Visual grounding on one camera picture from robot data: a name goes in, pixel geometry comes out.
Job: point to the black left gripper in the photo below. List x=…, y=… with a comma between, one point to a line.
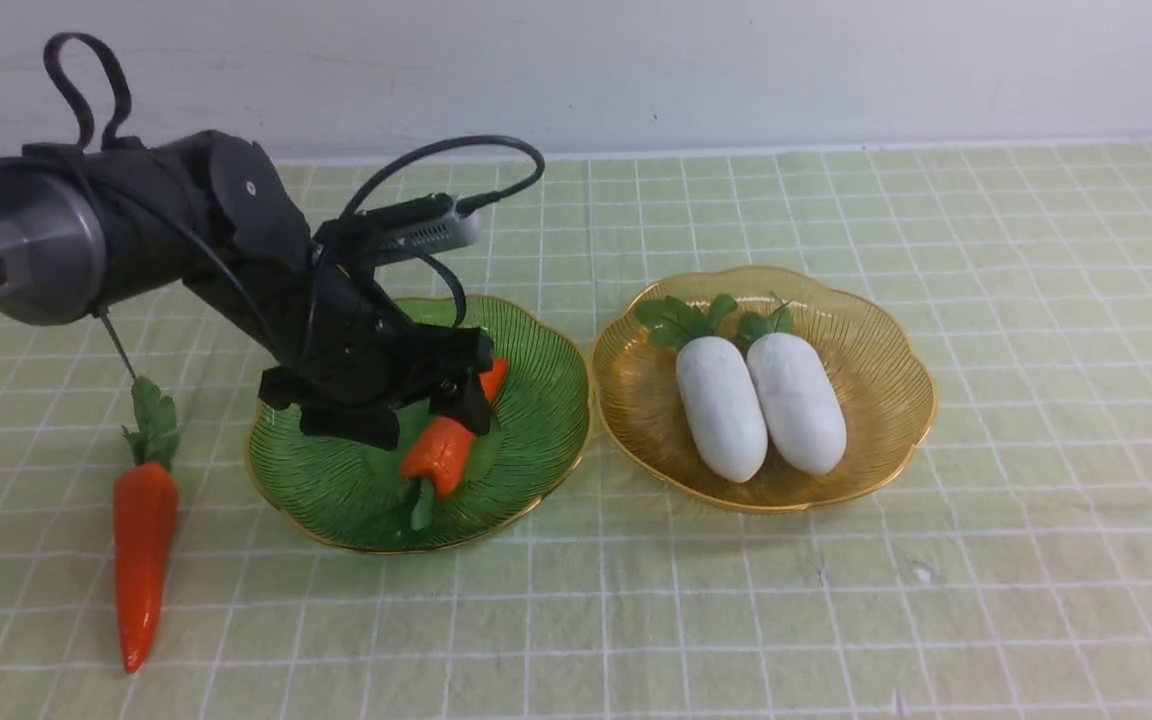
x=359, y=354

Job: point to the short orange toy carrot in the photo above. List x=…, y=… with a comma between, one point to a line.
x=435, y=465

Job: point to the long orange toy carrot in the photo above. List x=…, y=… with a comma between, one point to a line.
x=145, y=505

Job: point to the white toy radish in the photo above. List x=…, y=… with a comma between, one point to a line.
x=799, y=404
x=720, y=403

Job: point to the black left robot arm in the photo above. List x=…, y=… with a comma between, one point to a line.
x=82, y=232

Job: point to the green glass plate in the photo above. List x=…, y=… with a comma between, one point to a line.
x=352, y=497

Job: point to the amber glass plate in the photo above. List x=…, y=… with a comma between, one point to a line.
x=886, y=394

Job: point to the green checked tablecloth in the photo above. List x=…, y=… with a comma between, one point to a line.
x=1007, y=574

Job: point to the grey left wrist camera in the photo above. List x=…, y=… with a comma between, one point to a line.
x=408, y=230

